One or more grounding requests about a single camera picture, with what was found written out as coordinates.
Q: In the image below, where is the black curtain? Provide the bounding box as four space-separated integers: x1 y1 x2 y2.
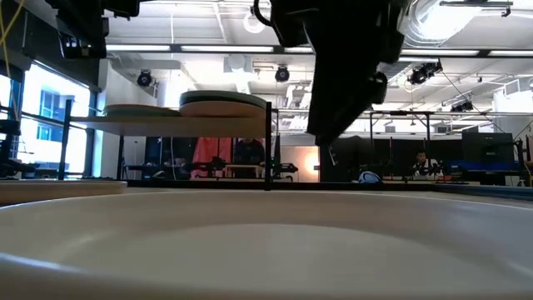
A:
319 137 463 183

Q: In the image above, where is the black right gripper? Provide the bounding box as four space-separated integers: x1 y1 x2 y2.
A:
306 45 396 147

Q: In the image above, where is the wooden shelf black metal frame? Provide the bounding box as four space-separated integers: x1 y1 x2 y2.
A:
57 99 274 192

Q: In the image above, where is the white ceiling ring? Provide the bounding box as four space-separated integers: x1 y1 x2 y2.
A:
243 12 267 34

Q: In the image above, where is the black monitor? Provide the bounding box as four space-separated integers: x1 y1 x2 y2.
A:
461 132 516 164

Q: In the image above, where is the cream plate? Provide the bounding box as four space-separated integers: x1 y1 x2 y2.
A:
0 189 533 300
0 179 128 206

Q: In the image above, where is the yellow cable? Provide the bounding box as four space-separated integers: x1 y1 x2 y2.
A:
0 0 26 122

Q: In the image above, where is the blue white ball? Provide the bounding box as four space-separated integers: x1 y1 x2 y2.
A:
358 170 382 185

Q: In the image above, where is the ceiling light strip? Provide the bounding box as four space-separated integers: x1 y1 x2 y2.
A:
181 44 275 53
106 43 172 53
399 49 480 58
487 49 533 58

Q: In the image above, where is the person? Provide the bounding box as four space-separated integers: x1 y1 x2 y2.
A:
232 138 267 166
413 150 445 177

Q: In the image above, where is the blue table cover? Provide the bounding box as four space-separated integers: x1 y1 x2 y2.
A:
447 161 517 172

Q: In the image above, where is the black ceiling camera rig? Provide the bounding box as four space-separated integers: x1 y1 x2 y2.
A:
406 60 444 86

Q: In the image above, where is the silver air duct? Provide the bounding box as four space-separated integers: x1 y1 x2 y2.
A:
401 0 484 48

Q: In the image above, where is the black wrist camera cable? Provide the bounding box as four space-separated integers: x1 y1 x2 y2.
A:
252 0 274 28

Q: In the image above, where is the red curtain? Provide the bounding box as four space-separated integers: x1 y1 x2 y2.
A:
190 137 234 179

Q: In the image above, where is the black ceiling spotlight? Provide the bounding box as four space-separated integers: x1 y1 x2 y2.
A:
136 68 154 88
274 64 291 83
450 100 475 113

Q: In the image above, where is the pale pink plate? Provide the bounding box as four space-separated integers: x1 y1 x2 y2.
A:
103 103 181 113

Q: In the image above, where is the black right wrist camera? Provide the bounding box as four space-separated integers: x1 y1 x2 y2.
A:
269 0 318 48

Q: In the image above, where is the terracotta plate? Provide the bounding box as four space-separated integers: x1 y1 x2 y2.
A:
179 103 267 119

